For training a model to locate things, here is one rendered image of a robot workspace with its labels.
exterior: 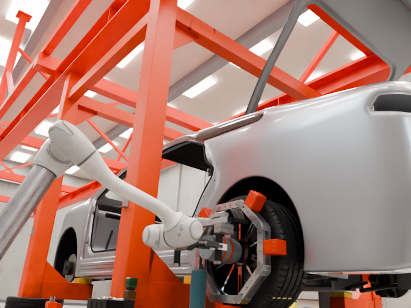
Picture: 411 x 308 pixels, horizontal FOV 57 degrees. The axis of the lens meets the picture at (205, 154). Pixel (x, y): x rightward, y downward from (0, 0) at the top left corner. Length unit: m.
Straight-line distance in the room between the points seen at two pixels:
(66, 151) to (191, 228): 0.56
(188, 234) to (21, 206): 0.65
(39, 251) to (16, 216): 2.51
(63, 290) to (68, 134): 2.81
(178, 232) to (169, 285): 0.96
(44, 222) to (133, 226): 1.95
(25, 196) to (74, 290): 2.68
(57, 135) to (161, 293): 1.24
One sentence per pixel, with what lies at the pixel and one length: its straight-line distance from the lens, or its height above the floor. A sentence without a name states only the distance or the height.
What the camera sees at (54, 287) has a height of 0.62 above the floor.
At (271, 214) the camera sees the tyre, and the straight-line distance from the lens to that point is 2.06.
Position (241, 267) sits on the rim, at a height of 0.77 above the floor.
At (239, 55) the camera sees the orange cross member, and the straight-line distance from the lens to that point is 3.45.
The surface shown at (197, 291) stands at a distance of 2.12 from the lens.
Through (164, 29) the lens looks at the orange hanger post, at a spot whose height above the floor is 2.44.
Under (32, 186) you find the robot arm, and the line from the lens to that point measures 1.63.
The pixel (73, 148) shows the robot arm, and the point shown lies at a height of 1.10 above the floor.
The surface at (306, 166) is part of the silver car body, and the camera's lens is 2.07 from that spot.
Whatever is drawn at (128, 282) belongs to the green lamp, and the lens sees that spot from 1.72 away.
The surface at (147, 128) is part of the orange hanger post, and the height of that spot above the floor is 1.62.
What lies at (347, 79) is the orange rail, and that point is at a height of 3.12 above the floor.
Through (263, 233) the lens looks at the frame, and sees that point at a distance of 1.97.
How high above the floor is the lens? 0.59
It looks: 21 degrees up
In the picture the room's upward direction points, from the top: 3 degrees clockwise
